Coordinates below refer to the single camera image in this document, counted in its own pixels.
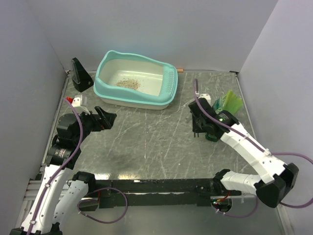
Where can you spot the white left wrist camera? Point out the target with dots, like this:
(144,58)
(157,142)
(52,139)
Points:
(79,101)

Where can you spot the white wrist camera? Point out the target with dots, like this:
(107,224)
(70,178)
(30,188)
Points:
(207,97)
(79,101)

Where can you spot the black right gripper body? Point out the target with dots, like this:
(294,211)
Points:
(203,121)

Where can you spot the pile of beige litter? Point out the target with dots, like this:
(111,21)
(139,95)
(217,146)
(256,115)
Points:
(129,83)

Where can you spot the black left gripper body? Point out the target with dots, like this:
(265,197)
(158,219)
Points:
(89,123)

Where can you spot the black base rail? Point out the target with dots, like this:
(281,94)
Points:
(155,192)

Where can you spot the green litter bag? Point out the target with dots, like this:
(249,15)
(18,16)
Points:
(229,102)

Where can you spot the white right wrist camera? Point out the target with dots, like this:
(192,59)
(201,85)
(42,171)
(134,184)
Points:
(207,97)

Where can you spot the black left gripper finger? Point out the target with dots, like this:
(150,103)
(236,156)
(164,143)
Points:
(100,113)
(108,119)

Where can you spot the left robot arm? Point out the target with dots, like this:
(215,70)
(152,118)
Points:
(50,209)

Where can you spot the black triangular stand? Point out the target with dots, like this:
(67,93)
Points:
(81,78)

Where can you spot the teal and white litter box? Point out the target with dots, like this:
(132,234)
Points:
(158,81)

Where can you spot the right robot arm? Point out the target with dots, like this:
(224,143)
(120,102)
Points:
(274,178)

